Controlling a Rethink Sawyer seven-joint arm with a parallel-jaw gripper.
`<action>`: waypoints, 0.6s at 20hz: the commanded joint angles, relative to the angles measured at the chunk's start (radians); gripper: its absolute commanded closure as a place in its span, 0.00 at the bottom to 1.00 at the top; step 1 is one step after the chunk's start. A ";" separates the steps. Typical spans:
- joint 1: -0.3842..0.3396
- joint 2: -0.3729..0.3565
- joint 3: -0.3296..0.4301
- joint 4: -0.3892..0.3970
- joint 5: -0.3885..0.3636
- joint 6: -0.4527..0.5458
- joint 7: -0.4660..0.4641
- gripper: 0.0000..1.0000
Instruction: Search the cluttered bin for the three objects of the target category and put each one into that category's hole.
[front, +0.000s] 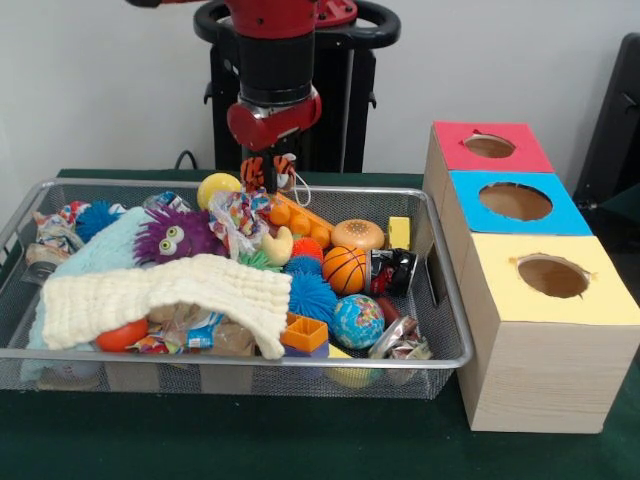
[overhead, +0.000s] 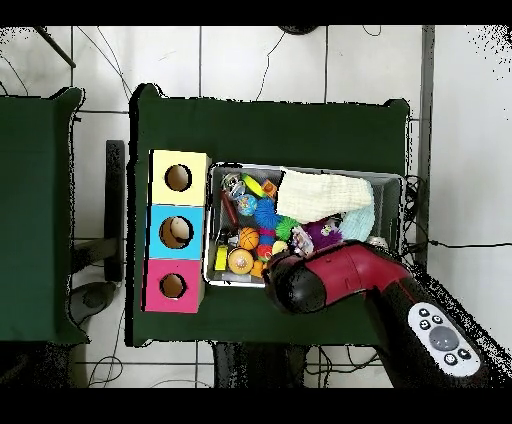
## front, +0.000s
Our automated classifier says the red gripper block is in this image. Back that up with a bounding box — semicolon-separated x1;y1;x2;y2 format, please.
227;87;324;194

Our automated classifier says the striped tiger toy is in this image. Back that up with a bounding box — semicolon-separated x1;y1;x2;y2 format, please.
240;152;299;194

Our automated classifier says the cream waffle cloth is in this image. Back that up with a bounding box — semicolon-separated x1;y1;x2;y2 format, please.
40;253;294;359

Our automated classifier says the shallow clear mesh bin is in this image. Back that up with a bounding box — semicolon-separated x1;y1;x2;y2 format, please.
0;178;473;401

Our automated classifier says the wooden box with three holes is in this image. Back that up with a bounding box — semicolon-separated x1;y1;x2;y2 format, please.
422;121;640;434

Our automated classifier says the plain yellow ball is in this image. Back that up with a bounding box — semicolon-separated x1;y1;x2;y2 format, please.
197;173;243;211

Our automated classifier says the purple spiky ball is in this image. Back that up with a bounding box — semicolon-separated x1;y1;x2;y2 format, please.
133;207;229;266

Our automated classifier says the tan orange ball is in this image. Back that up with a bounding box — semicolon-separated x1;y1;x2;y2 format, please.
331;219;386;251

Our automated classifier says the orange basketball toy ball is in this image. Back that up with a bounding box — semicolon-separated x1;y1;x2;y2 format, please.
322;246;371;297

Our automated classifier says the large blue spiky ball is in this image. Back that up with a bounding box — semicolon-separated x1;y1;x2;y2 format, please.
288;270;339;323

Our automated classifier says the long orange building block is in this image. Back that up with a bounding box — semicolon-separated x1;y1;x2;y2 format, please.
280;315;329;359

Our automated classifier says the blue patterned ball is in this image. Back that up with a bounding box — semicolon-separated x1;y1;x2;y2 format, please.
332;294;386;351

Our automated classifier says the light blue knitted cloth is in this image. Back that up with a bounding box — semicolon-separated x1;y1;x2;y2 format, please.
22;207;161;381

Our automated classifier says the dark green table cloth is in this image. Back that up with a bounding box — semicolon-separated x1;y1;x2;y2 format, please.
0;168;640;480

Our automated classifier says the black panel on stand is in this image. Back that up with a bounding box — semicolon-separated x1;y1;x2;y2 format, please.
580;33;640;226

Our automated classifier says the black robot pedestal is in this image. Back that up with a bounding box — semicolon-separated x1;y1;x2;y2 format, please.
195;0;401;173

